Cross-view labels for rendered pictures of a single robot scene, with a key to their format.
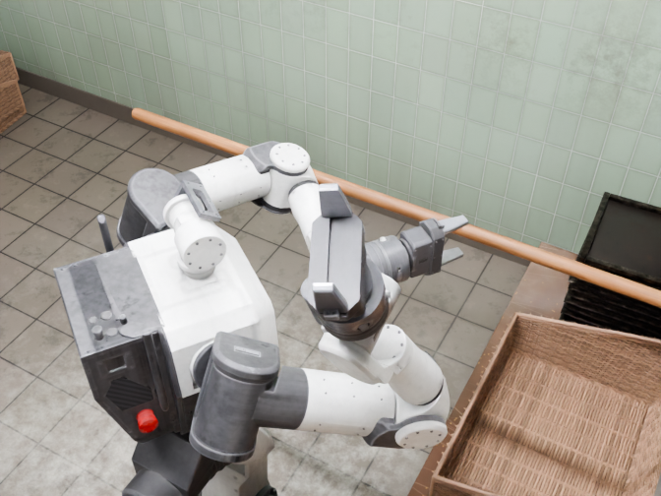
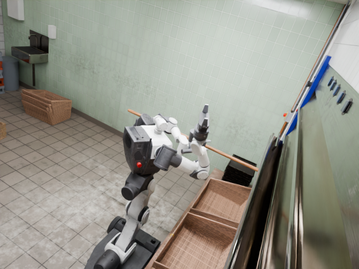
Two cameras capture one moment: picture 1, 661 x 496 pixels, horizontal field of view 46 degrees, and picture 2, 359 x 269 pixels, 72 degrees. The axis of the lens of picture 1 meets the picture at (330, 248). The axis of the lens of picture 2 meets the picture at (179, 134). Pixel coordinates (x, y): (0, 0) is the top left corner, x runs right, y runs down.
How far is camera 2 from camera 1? 0.74 m
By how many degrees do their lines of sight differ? 19
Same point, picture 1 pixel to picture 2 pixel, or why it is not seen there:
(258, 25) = (147, 105)
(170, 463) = (136, 182)
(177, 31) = (123, 103)
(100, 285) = (136, 131)
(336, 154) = not seen: hidden behind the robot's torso
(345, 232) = (206, 115)
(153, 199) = (146, 119)
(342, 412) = (188, 165)
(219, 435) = (163, 163)
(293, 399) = (179, 158)
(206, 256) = (163, 127)
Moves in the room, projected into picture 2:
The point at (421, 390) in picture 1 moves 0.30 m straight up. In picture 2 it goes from (205, 162) to (220, 122)
